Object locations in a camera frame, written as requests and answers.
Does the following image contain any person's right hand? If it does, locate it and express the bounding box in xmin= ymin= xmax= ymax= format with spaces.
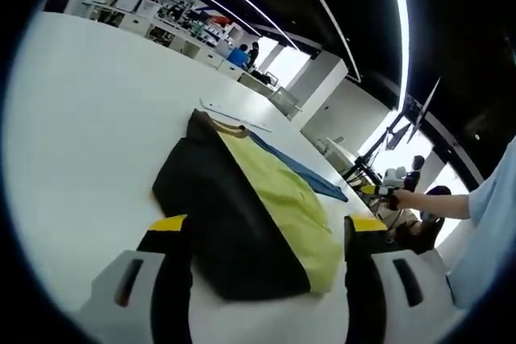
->
xmin=389 ymin=189 xmax=418 ymax=211

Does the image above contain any black tripod stand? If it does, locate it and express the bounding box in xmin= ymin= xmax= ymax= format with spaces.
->
xmin=342 ymin=110 xmax=416 ymax=189

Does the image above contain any white template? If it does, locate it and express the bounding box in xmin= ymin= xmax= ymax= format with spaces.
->
xmin=199 ymin=97 xmax=273 ymax=134

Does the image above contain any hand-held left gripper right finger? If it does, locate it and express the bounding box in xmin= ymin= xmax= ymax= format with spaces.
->
xmin=343 ymin=214 xmax=464 ymax=344

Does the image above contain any black square panel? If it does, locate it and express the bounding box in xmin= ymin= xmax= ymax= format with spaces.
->
xmin=43 ymin=0 xmax=75 ymax=15

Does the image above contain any yellow black blue garment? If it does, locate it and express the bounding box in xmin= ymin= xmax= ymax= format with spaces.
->
xmin=152 ymin=108 xmax=350 ymax=301

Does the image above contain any white desk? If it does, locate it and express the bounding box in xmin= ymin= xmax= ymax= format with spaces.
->
xmin=318 ymin=136 xmax=356 ymax=168

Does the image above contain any grey mesh office chair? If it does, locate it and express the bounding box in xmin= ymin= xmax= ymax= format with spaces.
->
xmin=270 ymin=86 xmax=302 ymax=118

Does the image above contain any black monitor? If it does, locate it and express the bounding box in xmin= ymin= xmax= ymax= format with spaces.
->
xmin=406 ymin=76 xmax=443 ymax=144

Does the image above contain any long ceiling light strip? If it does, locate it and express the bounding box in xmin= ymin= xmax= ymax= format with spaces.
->
xmin=384 ymin=0 xmax=411 ymax=114

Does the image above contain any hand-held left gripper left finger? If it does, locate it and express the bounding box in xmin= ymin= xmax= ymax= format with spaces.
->
xmin=76 ymin=213 xmax=194 ymax=344

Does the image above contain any long white workbench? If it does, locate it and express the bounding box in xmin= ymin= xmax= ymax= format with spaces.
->
xmin=82 ymin=0 xmax=279 ymax=87

